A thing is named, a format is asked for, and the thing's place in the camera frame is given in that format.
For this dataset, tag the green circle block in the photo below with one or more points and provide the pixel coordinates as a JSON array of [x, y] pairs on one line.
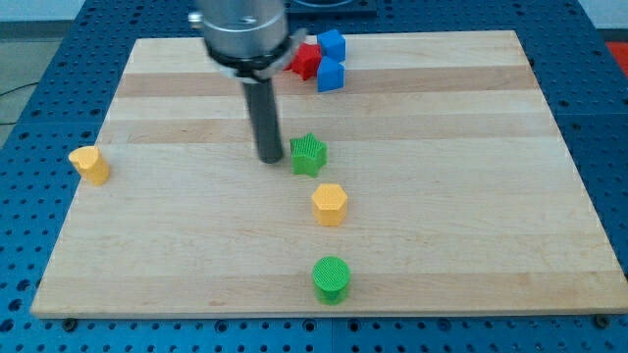
[[331, 278]]

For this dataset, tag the yellow heart block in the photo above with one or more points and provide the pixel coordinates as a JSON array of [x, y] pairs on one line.
[[90, 164]]

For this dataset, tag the green star block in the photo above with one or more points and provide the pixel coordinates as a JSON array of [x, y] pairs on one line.
[[308, 155]]

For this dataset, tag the yellow hexagon block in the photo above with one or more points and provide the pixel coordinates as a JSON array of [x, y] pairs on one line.
[[329, 204]]

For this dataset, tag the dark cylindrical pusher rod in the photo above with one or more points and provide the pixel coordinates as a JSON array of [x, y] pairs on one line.
[[263, 114]]

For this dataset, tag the lower blue cube block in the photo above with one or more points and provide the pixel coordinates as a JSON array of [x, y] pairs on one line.
[[330, 75]]

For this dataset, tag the blue cube block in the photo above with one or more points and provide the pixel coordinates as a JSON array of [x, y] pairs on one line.
[[332, 45], [330, 75]]

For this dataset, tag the wooden board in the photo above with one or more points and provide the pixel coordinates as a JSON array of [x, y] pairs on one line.
[[463, 199]]

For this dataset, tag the red star block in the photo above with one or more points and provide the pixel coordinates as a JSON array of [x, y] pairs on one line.
[[306, 61]]

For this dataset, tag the upper blue cube block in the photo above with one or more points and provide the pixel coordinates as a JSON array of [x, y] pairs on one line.
[[332, 45]]

